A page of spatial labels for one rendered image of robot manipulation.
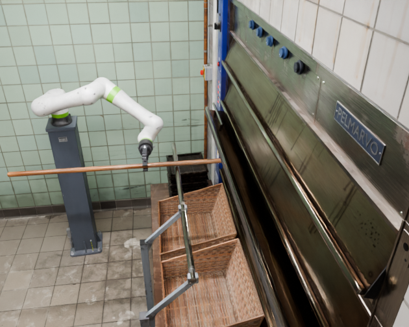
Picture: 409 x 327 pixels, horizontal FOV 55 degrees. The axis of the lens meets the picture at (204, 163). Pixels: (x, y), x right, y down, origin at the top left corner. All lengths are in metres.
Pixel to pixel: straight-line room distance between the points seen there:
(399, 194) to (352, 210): 0.20
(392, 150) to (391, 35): 0.23
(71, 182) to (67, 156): 0.24
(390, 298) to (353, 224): 0.20
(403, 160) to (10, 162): 3.50
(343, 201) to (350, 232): 0.09
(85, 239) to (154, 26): 1.86
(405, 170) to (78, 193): 2.73
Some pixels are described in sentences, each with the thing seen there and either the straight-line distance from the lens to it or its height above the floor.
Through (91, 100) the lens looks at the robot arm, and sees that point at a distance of 2.57.
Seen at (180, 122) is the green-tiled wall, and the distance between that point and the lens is 3.60.
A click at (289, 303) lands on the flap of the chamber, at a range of 1.35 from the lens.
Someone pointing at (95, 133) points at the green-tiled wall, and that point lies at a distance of 3.66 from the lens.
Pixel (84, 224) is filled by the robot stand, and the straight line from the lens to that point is 3.46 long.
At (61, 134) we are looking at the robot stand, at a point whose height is 1.14.
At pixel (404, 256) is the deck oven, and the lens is 0.89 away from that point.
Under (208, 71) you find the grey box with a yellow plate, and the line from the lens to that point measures 3.08.
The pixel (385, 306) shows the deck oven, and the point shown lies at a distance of 1.00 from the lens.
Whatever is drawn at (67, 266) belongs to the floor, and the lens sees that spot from 3.57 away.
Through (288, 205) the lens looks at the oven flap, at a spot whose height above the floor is 1.53.
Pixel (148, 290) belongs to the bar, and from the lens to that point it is 2.47.
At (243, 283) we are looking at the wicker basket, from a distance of 2.25.
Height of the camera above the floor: 2.43
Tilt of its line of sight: 31 degrees down
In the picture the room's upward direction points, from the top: straight up
